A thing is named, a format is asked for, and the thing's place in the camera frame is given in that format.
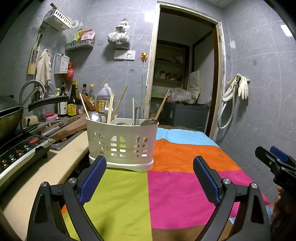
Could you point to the wooden storage shelf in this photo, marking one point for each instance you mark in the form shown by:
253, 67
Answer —
171, 68

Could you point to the hanging beige towel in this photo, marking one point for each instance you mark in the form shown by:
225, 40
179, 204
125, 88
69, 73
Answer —
43, 72

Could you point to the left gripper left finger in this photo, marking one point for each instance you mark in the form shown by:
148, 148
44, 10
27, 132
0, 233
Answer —
46, 221

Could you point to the multicolour patchwork cloth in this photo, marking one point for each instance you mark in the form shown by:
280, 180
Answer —
166, 203

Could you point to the grey wall box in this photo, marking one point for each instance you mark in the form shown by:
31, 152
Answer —
61, 64

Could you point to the induction cooker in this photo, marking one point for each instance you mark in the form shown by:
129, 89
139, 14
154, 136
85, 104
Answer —
19, 153

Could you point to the kitchen knife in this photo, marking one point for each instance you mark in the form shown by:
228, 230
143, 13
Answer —
59, 126

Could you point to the hanging plastic bag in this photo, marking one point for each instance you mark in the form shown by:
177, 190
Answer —
120, 38

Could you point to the crumpled plastic bag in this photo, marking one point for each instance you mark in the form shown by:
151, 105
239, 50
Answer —
182, 96

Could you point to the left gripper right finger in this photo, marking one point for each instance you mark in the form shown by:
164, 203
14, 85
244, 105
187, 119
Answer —
251, 221

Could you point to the orange wall hook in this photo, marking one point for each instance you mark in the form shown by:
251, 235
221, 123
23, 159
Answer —
144, 56

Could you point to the dark soy sauce bottle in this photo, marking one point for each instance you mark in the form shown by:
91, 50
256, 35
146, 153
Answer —
72, 104

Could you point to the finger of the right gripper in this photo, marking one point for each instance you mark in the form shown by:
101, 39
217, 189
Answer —
269, 159
285, 158

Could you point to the wall socket plate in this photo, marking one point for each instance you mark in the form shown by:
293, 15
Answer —
128, 55

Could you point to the wooden cutting board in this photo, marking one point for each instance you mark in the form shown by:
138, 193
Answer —
67, 130

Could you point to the large cooking oil jug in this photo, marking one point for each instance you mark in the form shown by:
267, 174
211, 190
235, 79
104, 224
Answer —
102, 97

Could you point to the white plastic utensil caddy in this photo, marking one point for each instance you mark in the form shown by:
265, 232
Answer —
124, 145

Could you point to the yellow cap sauce bottle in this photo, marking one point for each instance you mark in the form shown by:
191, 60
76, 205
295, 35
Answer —
91, 96

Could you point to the white rubber glove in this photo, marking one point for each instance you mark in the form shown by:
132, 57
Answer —
243, 90

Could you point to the grey cabinet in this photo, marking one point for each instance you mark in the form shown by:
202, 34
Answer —
193, 116

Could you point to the brown snack bag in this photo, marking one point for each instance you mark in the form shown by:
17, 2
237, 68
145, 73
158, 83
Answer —
88, 103

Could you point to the white pillow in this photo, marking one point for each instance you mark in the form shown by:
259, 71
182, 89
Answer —
194, 84

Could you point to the person's right hand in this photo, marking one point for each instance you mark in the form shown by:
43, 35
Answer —
276, 208

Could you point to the black wok pan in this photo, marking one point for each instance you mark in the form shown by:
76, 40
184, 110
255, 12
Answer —
11, 117

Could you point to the red plastic bag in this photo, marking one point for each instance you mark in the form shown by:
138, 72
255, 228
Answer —
69, 75

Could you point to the grey wall shelf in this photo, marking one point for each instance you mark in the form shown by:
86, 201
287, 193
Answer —
78, 45

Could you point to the wooden knife holder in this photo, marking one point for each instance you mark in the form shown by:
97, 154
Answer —
31, 69

